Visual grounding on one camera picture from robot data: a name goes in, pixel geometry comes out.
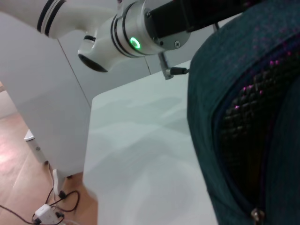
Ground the black floor cable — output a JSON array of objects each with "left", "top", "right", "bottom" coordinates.
[{"left": 55, "top": 190, "right": 80, "bottom": 213}]

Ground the white power adapter box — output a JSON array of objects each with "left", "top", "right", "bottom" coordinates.
[{"left": 32, "top": 203, "right": 62, "bottom": 225}]

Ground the white partition foot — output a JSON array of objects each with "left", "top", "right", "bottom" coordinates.
[
  {"left": 52, "top": 168, "right": 68, "bottom": 195},
  {"left": 24, "top": 129, "right": 49, "bottom": 165}
]

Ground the dark teal insulated bag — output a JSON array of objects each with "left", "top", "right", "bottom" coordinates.
[{"left": 187, "top": 0, "right": 300, "bottom": 225}]

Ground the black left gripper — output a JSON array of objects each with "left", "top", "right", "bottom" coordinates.
[{"left": 144, "top": 0, "right": 249, "bottom": 38}]

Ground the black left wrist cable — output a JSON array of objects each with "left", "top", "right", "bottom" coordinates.
[{"left": 158, "top": 51, "right": 189, "bottom": 80}]

